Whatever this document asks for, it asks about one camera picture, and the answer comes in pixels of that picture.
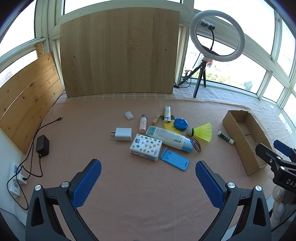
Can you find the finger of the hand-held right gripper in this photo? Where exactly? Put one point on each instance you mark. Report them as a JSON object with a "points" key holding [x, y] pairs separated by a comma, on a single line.
{"points": [[282, 146], [266, 153]]}

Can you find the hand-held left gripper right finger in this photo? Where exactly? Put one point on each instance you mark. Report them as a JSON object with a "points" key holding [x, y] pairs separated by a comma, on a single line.
{"points": [[209, 185]]}

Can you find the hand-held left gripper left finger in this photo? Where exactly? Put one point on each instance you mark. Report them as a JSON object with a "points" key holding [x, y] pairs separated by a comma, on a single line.
{"points": [[86, 183]]}

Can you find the blue phone stand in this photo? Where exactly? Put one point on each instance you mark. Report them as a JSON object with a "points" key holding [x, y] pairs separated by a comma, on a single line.
{"points": [[175, 161]]}

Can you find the purple rubber bands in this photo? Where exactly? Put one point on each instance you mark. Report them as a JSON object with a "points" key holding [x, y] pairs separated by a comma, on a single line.
{"points": [[196, 145]]}

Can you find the cardboard box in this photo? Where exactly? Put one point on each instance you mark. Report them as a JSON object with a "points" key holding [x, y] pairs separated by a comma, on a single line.
{"points": [[231, 122]]}

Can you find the yellow shuttlecock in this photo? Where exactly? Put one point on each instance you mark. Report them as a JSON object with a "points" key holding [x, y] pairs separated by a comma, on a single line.
{"points": [[203, 132]]}

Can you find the white charger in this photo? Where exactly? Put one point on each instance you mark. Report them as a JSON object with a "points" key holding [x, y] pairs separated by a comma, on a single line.
{"points": [[123, 134]]}

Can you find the white lotion tube blue cap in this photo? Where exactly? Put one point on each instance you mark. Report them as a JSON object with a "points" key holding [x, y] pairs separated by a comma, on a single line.
{"points": [[168, 138]]}

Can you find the blue round tape measure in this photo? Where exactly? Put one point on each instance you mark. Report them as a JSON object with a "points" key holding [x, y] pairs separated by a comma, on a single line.
{"points": [[180, 124]]}

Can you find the star print tissue pack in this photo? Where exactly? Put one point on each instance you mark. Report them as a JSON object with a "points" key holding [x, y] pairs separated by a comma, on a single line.
{"points": [[145, 147]]}

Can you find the yellow ruler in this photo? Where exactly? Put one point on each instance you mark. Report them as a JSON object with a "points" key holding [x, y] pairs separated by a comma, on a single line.
{"points": [[170, 127]]}

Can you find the small pink bottle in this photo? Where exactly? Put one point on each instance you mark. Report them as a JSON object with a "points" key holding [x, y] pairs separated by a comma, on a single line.
{"points": [[143, 125]]}

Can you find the patterned white lighter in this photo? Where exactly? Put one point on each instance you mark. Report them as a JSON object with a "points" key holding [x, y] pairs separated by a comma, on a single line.
{"points": [[167, 112]]}

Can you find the wooden clothespin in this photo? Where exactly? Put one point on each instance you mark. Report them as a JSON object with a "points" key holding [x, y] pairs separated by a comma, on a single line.
{"points": [[156, 119]]}

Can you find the person's right hand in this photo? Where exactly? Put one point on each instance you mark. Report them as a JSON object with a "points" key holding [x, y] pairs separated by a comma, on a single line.
{"points": [[278, 204]]}

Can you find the green white glue stick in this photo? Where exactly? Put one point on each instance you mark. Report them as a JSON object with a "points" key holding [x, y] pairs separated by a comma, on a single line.
{"points": [[224, 136]]}

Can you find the pink blanket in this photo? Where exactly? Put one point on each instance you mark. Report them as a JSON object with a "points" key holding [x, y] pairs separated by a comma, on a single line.
{"points": [[138, 197]]}

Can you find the black power adapter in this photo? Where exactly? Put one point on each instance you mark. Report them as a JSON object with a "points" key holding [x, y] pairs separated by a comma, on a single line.
{"points": [[42, 146]]}

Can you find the white power strip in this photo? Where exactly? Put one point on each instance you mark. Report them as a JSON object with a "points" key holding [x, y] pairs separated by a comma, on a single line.
{"points": [[13, 185]]}

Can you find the grey eraser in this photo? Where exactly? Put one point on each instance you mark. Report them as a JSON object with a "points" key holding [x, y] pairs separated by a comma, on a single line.
{"points": [[129, 115]]}

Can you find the black tripod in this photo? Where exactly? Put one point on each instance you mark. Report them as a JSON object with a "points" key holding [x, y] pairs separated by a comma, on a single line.
{"points": [[200, 76]]}

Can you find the pine wood panel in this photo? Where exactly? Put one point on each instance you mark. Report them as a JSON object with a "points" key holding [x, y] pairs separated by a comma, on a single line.
{"points": [[27, 92]]}

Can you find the large light wooden board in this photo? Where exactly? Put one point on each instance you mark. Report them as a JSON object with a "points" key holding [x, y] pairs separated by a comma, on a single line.
{"points": [[115, 53]]}

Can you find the black webcam on gooseneck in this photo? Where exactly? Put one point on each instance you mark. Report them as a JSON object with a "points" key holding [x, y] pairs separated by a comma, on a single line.
{"points": [[208, 25]]}

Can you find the white window frame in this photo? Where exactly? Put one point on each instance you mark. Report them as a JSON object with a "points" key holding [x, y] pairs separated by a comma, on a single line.
{"points": [[49, 27]]}

